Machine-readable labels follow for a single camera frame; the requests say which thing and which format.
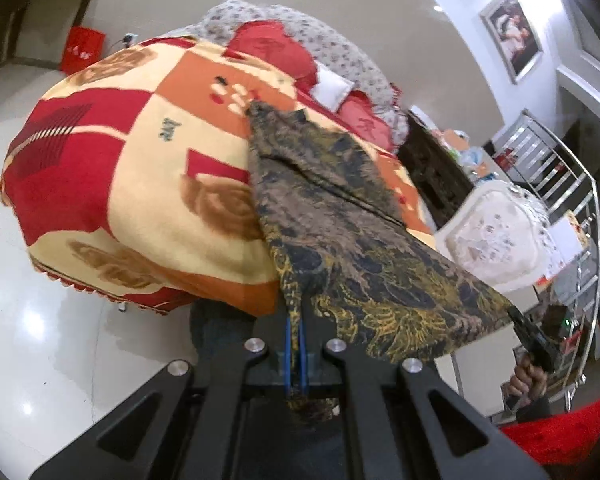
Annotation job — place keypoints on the dark carved wooden cabinet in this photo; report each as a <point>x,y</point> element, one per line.
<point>430,170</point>

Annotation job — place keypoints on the red bag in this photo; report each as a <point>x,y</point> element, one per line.
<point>82,50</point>

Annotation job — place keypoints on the framed wall photo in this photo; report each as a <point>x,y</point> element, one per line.
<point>512,32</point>

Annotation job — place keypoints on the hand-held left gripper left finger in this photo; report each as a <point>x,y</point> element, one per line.
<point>272,365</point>

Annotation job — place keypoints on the person's right hand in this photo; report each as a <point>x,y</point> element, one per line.
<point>525,382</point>

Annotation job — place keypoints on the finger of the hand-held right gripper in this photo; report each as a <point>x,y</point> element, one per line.
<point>522,327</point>

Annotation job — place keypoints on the white paper board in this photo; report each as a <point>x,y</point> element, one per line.
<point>567,242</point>

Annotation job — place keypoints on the pile of plastic bags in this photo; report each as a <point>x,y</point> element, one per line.
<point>467,152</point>

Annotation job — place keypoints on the white pillow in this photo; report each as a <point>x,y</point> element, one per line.
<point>332,87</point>

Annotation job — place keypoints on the red floor mat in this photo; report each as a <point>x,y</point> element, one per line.
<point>565,435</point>

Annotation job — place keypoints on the white ornate chair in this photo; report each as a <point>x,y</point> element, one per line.
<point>490,240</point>

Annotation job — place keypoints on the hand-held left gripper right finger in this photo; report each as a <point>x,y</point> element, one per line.
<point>320,370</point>

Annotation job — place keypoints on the floral upholstered bed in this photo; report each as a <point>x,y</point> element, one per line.
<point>330,40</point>

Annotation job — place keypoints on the floral patterned shirt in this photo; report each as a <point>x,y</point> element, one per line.
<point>360,240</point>

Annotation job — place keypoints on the metal clothes rack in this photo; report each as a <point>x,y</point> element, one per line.
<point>545,155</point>

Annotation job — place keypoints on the printed blanket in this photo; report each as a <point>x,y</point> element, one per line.
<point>130,175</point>

